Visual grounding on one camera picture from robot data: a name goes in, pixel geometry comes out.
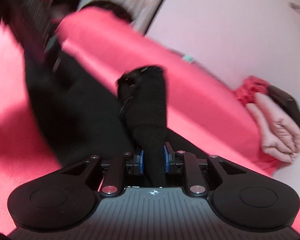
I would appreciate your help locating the black pants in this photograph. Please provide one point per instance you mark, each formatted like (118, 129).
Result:
(145, 105)

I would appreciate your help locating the red ruffled cloth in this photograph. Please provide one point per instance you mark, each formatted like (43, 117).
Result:
(250, 90)

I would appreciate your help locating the pale pink quilt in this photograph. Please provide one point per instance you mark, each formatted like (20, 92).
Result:
(277, 135)

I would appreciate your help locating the black cloth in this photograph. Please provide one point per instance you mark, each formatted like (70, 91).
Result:
(110, 8)

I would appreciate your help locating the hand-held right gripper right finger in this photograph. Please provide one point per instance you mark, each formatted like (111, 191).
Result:
(167, 160)

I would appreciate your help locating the coral red bolster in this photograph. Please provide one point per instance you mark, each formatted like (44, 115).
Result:
(190, 105)

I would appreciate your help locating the small green white tag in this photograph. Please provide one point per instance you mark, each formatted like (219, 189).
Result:
(188, 58)

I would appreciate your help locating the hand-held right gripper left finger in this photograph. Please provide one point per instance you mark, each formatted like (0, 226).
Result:
(140, 162)

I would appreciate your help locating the pink velvet blanket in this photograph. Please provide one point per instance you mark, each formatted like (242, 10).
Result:
(7, 142)

